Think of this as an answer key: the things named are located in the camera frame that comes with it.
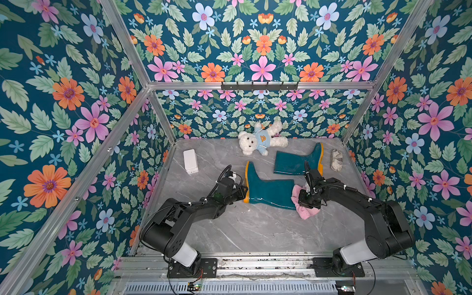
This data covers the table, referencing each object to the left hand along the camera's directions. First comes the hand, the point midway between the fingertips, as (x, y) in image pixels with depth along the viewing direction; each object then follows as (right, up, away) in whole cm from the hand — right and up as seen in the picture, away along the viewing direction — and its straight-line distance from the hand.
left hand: (248, 190), depth 91 cm
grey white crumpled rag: (+51, +15, +14) cm, 55 cm away
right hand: (+27, -5, -1) cm, 28 cm away
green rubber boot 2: (+24, +13, +18) cm, 32 cm away
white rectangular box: (-34, +14, +14) cm, 39 cm away
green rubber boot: (+17, -3, +7) cm, 18 cm away
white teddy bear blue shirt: (+8, +28, +19) cm, 35 cm away
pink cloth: (+26, -9, -7) cm, 28 cm away
